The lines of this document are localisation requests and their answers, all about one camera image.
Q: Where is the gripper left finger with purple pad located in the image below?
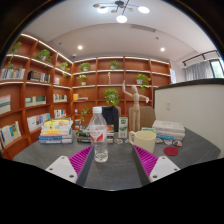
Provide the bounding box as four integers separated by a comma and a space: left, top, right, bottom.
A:
47, 146, 94, 183

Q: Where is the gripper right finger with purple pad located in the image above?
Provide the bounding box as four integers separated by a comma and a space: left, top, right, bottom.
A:
132, 146, 180, 185

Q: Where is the clear plastic water bottle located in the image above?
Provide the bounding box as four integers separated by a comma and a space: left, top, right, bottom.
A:
89, 106, 108, 163

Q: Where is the red round coaster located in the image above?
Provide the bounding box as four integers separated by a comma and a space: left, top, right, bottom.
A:
164, 146, 179, 156

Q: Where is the cream ceramic mug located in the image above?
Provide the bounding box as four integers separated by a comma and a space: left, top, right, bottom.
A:
129, 131, 156, 153

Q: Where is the dark book stack centre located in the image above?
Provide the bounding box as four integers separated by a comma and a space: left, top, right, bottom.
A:
76, 125, 114, 143

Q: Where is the colourful book stack left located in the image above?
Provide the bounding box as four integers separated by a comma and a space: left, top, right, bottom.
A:
39, 118, 73, 144

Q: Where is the green white drink carton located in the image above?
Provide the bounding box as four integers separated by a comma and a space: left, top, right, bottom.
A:
118, 117, 128, 138

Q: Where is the brown chair back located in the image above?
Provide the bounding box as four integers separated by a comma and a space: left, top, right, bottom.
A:
128, 106, 156, 131

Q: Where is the black office chair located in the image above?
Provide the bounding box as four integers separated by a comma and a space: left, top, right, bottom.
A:
102, 106, 119, 132

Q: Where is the wooden artist mannequin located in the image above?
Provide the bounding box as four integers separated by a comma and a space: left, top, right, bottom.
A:
122, 83, 149, 131

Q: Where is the white partition cabinet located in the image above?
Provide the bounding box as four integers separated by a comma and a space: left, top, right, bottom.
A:
154, 78, 224, 158

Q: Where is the hanging green potted plant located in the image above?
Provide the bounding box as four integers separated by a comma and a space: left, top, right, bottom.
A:
104, 88, 119, 105

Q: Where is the orange wooden bookshelf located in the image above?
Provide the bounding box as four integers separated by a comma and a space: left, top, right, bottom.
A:
0, 33, 171, 159

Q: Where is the grey window curtain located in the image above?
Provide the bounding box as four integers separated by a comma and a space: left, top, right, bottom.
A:
185, 61, 213, 81

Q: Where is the ceiling chandelier lamp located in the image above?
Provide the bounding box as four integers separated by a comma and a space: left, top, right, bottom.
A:
93, 0, 150, 24

